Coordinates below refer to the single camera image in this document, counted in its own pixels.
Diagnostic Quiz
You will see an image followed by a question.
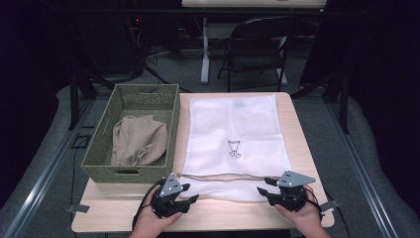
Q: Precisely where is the tangle of floor cables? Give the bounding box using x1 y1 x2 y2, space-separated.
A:
145 43 206 61

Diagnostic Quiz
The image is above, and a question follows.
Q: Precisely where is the white desk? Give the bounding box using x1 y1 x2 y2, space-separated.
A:
181 0 328 86

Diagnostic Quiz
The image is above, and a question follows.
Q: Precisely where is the white mesh laundry bag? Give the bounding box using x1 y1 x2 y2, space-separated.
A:
179 93 295 203

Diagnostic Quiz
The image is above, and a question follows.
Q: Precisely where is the green woven basket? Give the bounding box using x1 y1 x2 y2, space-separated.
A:
80 83 181 184

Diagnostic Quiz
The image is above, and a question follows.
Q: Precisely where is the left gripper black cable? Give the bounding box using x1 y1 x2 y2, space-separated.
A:
132 178 166 231

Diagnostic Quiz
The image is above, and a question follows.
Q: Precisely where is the person's right hand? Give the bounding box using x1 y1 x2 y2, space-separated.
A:
274 184 330 238

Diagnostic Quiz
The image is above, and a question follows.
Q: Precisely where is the beige garment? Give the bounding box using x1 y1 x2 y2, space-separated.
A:
110 114 170 167

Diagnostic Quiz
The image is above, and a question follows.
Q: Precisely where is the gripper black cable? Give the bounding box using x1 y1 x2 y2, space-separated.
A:
132 178 166 231
308 189 352 238

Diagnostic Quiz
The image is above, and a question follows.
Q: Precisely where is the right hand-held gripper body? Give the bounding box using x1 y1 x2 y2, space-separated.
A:
268 170 317 212

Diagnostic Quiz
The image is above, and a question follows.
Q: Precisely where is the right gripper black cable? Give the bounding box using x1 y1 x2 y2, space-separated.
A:
308 189 352 238

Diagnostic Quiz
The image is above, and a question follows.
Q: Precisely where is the grey metal table clip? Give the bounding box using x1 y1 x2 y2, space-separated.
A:
319 199 341 213
66 203 91 214

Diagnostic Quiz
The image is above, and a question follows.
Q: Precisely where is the person's left hand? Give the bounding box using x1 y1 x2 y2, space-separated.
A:
128 189 183 238

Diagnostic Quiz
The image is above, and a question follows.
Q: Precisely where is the black metal stand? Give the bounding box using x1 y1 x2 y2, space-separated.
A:
67 70 117 131
290 70 351 135

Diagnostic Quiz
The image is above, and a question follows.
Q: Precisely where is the beige drawstring cord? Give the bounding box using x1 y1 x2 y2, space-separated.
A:
176 172 281 182

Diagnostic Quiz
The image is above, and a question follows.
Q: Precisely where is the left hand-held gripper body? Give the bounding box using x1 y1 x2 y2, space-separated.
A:
151 173 191 220

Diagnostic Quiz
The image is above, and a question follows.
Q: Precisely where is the black folding chair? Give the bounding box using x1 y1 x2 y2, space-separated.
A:
216 15 300 93

